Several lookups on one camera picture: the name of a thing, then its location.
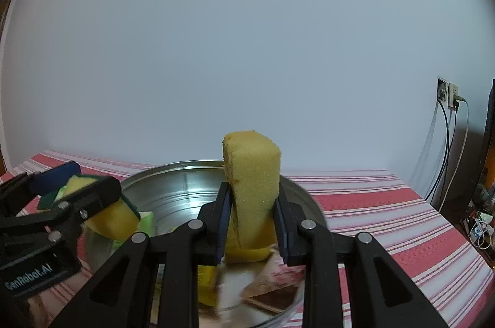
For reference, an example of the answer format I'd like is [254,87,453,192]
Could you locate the dark furniture edge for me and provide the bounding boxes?
[470,78,495,269]

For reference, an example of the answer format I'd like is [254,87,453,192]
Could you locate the red snack packet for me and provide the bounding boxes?
[240,252,307,315]

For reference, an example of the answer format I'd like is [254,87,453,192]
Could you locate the white charger with cable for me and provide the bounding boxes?
[462,211,495,251]

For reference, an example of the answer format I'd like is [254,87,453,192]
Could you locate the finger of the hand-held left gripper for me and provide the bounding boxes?
[50,177,122,225]
[0,162,82,210]

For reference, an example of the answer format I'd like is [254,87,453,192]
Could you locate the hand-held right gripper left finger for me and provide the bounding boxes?
[50,181,233,328]

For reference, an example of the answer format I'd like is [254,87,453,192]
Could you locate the speckled yellow sponge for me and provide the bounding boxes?
[222,132,282,264]

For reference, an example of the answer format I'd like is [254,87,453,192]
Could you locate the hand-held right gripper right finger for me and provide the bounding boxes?
[273,189,449,328]

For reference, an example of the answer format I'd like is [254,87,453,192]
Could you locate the round metal tin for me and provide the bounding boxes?
[82,160,329,328]

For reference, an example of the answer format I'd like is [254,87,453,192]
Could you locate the black cable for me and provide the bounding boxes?
[424,99,451,205]

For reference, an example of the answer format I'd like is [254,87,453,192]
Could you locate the pink striped tablecloth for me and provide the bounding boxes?
[0,149,495,328]

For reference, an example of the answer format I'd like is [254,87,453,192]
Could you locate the white cable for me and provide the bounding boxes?
[440,98,471,213]

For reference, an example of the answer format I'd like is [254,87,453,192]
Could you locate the yellow sponge green scouring pad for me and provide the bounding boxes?
[41,175,140,243]

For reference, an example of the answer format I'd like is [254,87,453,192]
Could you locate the white wall socket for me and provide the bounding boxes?
[447,83,462,110]

